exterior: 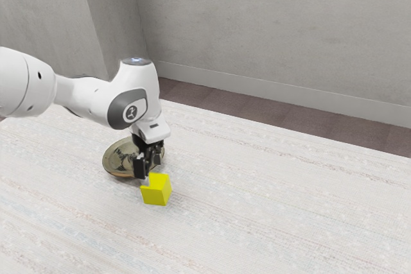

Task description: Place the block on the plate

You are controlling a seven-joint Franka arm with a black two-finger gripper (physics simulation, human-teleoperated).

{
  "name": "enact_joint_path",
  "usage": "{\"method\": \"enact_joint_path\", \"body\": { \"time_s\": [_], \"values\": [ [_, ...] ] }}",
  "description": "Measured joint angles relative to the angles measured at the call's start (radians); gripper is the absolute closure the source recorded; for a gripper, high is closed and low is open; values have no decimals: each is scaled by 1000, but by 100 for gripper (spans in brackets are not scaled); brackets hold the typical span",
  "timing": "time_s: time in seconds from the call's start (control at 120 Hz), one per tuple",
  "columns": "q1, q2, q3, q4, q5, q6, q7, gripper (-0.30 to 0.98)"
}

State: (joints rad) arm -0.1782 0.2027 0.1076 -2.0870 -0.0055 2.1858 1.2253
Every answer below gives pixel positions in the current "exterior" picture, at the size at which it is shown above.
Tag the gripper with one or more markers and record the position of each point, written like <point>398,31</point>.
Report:
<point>144,148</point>

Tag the bronze patterned plate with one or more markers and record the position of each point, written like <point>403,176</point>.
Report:
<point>119,161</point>

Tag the yellow cube block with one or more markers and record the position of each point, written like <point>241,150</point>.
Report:
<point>153,194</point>

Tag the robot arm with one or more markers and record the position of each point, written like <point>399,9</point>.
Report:
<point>80,94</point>

